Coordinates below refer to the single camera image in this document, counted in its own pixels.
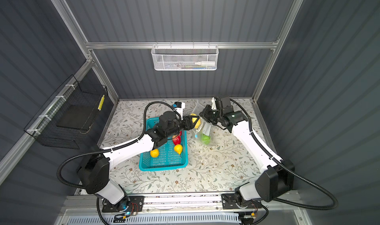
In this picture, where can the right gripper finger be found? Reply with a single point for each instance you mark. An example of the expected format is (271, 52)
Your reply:
(207, 109)
(204, 118)

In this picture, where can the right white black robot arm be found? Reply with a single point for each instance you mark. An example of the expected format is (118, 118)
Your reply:
(273, 180)

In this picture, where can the pale yellow pear toy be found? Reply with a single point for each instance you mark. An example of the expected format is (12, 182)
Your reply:
(198, 124)

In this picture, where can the white perforated vent strip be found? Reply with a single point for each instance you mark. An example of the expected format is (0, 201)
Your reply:
(171, 219)

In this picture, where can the yellow black marker pen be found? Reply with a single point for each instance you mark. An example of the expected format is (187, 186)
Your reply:
(101, 102)

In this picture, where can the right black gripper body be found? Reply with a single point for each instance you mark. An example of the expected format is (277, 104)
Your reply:
(214, 116)

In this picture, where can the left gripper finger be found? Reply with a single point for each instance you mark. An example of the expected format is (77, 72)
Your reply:
(192, 118)
(189, 126)

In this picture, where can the orange yellow round fruit toy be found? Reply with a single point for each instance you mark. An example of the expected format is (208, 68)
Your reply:
(154, 153)

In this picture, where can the green apple toy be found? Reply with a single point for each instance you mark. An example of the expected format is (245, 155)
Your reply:
(205, 139)

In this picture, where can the black wire basket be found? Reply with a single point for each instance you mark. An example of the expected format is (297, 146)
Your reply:
(44, 129)

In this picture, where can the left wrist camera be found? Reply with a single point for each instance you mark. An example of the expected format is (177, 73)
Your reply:
(179, 107)

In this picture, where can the teal plastic basket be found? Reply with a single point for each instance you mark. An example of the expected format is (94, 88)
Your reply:
(168, 159)

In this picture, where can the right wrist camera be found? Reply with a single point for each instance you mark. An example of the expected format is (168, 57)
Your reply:
(220, 103)

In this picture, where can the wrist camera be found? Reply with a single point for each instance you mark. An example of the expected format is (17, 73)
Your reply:
(220, 103)
(179, 107)

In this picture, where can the yellow lemon toy right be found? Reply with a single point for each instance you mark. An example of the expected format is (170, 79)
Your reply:
(178, 149)

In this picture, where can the red strawberry toy lower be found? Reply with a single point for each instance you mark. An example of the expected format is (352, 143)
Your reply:
(176, 139)

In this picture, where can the aluminium mounting rail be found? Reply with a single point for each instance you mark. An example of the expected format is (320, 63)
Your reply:
(154, 203)

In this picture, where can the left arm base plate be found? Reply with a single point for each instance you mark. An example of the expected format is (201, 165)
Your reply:
(126, 205)

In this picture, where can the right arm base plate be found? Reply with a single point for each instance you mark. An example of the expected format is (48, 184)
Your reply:
(231, 201)

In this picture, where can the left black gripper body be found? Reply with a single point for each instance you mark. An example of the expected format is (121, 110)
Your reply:
(179, 126)

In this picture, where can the clear zip top bag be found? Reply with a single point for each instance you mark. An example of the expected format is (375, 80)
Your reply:
(198, 132)

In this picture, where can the black foam pad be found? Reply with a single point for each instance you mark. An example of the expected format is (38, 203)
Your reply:
(77, 118)

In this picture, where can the white wire mesh basket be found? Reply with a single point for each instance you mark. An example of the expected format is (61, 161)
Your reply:
(185, 58)

